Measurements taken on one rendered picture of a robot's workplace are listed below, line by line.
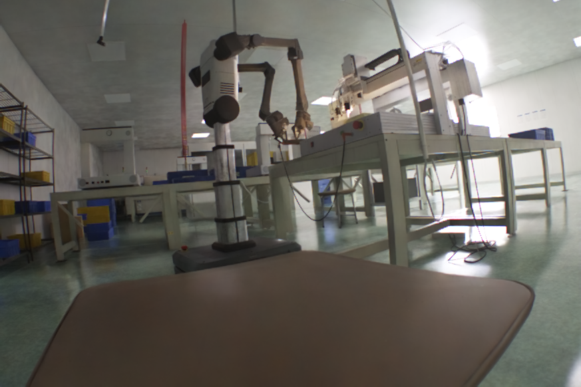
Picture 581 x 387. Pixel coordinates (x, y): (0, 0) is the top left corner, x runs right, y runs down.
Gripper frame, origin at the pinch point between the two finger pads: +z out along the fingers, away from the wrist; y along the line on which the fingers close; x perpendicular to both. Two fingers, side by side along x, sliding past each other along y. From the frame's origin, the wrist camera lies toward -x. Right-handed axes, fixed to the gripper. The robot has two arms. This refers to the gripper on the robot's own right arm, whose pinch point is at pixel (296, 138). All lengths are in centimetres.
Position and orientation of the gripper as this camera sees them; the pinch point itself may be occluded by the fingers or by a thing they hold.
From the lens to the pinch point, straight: 204.2
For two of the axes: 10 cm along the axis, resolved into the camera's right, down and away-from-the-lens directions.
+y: -3.6, 1.0, 9.3
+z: -1.4, 9.8, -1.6
